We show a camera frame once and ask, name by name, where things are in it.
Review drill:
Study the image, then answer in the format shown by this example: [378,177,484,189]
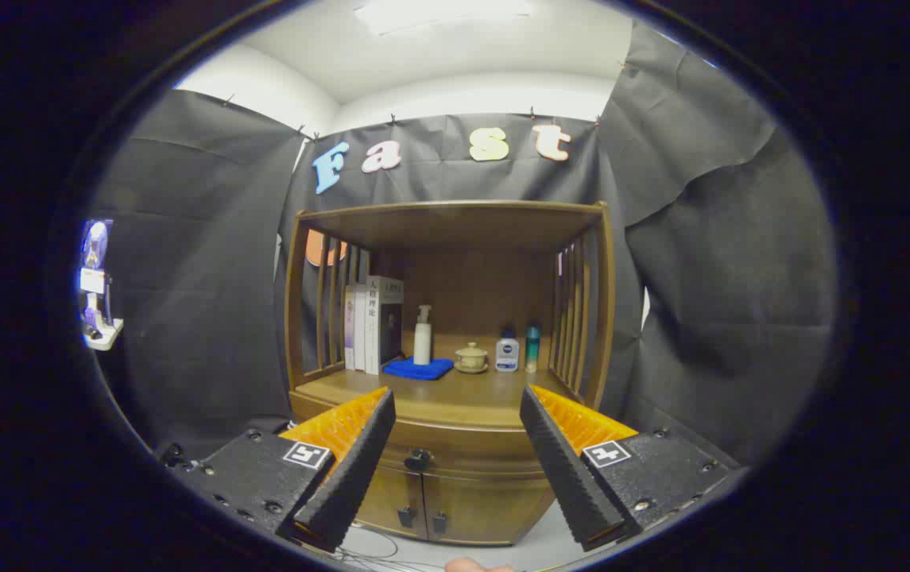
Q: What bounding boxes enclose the beige lidded ceramic teacup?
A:
[455,342,490,374]

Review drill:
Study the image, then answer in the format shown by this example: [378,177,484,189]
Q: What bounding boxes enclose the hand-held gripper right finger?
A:
[520,385,742,552]

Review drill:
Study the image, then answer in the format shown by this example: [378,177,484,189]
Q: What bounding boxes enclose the white side desk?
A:
[83,318,125,352]

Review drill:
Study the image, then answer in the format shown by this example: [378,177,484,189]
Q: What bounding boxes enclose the thin pink book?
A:
[343,286,357,370]

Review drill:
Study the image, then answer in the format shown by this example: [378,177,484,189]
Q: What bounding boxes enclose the ceiling light panel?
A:
[353,0,536,37]

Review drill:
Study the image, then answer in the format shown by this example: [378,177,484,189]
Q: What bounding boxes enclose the wooden cabinet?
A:
[276,200,616,547]

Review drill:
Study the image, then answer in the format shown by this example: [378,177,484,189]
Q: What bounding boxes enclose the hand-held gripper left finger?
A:
[165,387,397,554]

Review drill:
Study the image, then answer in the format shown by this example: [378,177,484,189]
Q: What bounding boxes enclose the white pump bottle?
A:
[413,305,433,366]

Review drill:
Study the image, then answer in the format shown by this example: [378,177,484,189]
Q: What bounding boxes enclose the black floor cables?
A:
[335,523,443,572]

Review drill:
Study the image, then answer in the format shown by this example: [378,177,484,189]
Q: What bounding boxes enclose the blue folded cloth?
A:
[383,357,455,381]

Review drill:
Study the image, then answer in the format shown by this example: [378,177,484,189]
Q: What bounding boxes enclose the white lotion bottle blue cap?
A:
[495,330,521,373]

